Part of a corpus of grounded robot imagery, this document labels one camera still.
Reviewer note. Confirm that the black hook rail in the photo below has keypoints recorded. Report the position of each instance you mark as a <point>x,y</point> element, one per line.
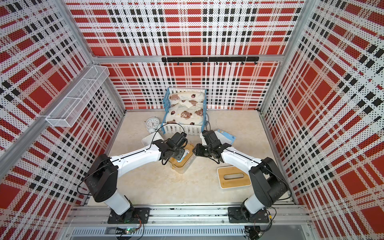
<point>209,59</point>

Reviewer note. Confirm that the aluminium front rail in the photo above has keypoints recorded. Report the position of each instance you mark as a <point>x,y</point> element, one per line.
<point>287,222</point>

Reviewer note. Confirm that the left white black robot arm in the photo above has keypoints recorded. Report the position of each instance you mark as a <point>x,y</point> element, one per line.
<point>102,178</point>

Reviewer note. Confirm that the blue tissue pack with sheet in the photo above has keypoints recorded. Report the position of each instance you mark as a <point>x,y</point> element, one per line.
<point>225,137</point>

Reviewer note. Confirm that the blue white toy crib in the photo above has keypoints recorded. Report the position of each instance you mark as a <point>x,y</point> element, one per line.
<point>188,129</point>

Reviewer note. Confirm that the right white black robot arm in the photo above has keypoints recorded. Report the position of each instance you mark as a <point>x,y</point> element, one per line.
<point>268,183</point>

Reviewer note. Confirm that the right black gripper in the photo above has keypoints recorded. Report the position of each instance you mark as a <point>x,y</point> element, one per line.
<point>199,150</point>

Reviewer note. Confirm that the bear print pillow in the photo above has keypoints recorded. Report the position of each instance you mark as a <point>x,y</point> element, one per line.
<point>187,98</point>

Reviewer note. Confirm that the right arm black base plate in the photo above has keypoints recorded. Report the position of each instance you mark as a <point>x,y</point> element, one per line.
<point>241,215</point>

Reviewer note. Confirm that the bamboo slotted lid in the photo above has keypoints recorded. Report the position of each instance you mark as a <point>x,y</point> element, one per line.
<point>186,159</point>

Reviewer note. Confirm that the white wire mesh shelf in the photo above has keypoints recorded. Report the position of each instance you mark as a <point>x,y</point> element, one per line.
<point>67,112</point>

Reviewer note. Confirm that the clear plastic tissue box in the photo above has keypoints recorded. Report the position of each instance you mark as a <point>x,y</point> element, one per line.
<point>181,171</point>

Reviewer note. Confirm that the bear print blanket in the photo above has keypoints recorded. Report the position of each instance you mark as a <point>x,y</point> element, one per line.
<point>184,115</point>

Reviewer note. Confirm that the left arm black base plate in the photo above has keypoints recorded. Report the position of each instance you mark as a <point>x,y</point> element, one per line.
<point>131,216</point>

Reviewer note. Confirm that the white alarm clock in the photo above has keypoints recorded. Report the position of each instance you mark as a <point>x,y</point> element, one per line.
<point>152,124</point>

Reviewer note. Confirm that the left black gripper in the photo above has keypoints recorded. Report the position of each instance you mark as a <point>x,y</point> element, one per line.
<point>179,156</point>

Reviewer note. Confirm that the green circuit board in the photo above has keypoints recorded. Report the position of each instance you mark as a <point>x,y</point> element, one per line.
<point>125,231</point>

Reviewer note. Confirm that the white tissue box bamboo lid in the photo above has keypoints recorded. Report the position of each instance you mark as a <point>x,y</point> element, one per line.
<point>231,177</point>

